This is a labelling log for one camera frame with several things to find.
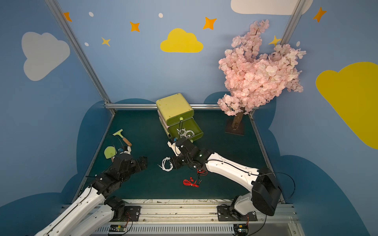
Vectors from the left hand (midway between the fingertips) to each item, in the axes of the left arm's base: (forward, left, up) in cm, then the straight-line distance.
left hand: (141, 158), depth 80 cm
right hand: (-1, -18, +3) cm, 18 cm away
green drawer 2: (+27, -26, -2) cm, 38 cm away
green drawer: (+28, -25, +5) cm, 38 cm away
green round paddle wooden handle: (+11, +27, -15) cm, 33 cm away
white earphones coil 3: (-3, -13, 0) cm, 13 cm away
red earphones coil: (-2, -34, -12) cm, 37 cm away
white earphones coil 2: (+22, -22, -4) cm, 31 cm away
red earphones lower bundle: (-8, -28, -12) cm, 32 cm away
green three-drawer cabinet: (+26, -18, +8) cm, 33 cm away
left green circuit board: (-31, +8, -14) cm, 35 cm away
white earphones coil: (+20, -26, -6) cm, 34 cm away
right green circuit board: (-30, -54, -15) cm, 63 cm away
